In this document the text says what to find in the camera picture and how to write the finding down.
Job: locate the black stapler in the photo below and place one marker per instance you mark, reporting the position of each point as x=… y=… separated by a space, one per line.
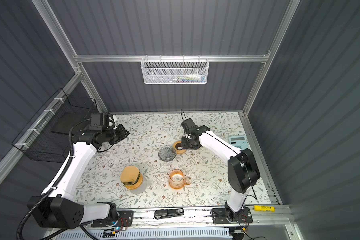
x=168 y=213

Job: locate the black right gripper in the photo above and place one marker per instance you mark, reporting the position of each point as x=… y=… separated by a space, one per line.
x=184 y=145

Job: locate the grey glass dripper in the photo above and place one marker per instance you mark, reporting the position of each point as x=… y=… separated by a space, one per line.
x=167 y=154

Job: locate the orange glass pitcher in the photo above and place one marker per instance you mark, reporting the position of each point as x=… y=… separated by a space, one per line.
x=177 y=179

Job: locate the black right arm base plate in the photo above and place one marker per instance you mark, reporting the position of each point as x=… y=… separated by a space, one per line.
x=226 y=216

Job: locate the black wire basket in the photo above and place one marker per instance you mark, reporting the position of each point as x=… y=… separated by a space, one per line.
x=45 y=139

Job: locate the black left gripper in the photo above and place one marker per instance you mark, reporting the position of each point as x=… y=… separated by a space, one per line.
x=123 y=134

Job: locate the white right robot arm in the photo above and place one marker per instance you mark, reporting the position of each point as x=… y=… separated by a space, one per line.
x=243 y=171

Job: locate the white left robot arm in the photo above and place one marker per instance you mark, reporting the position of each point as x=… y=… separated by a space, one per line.
x=55 y=207

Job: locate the green glass dripper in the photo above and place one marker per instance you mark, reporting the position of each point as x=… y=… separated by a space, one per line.
x=137 y=181

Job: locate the light blue calculator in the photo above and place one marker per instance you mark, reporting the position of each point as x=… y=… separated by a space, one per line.
x=240 y=142

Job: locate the yellow tube on rail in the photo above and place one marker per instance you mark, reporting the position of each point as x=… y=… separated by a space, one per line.
x=262 y=208

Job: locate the white wire basket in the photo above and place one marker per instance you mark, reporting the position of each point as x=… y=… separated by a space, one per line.
x=154 y=71

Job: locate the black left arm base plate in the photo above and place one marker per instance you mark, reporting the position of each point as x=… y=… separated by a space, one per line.
x=123 y=219

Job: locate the pens in white basket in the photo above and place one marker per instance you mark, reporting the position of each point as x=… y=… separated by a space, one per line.
x=193 y=78

